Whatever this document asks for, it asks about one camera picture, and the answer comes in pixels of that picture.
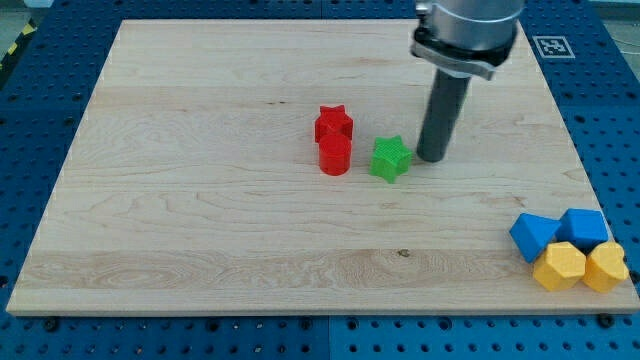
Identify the red star block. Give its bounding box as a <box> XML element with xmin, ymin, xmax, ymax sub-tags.
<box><xmin>314</xmin><ymin>104</ymin><xmax>354</xmax><ymax>143</ymax></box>

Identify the red cylinder block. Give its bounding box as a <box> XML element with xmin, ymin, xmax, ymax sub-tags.
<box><xmin>319</xmin><ymin>133</ymin><xmax>352</xmax><ymax>176</ymax></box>

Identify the wooden board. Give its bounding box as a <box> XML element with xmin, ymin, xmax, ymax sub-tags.
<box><xmin>7</xmin><ymin>20</ymin><xmax>639</xmax><ymax>316</ymax></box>

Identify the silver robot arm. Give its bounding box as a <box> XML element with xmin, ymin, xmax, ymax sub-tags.
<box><xmin>410</xmin><ymin>0</ymin><xmax>524</xmax><ymax>80</ymax></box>

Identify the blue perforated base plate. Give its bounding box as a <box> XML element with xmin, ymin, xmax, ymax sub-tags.
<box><xmin>1</xmin><ymin>1</ymin><xmax>639</xmax><ymax>359</ymax></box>

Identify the white fiducial marker tag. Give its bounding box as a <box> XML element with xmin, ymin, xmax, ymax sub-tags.
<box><xmin>533</xmin><ymin>35</ymin><xmax>575</xmax><ymax>59</ymax></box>

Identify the blue cube block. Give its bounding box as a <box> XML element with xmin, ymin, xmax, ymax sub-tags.
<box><xmin>555</xmin><ymin>208</ymin><xmax>609</xmax><ymax>252</ymax></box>

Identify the green star block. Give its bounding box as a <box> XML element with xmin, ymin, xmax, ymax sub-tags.
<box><xmin>369</xmin><ymin>135</ymin><xmax>412</xmax><ymax>184</ymax></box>

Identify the yellow hexagon block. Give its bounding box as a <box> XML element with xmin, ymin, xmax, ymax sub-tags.
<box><xmin>532</xmin><ymin>242</ymin><xmax>586</xmax><ymax>292</ymax></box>

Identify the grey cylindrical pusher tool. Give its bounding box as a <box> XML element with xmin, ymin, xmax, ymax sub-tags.
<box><xmin>416</xmin><ymin>70</ymin><xmax>470</xmax><ymax>163</ymax></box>

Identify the blue triangular block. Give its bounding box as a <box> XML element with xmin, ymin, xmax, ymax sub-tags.
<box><xmin>509</xmin><ymin>213</ymin><xmax>561</xmax><ymax>263</ymax></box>

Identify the yellow heart block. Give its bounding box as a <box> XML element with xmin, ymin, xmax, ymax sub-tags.
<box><xmin>582</xmin><ymin>241</ymin><xmax>629</xmax><ymax>293</ymax></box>

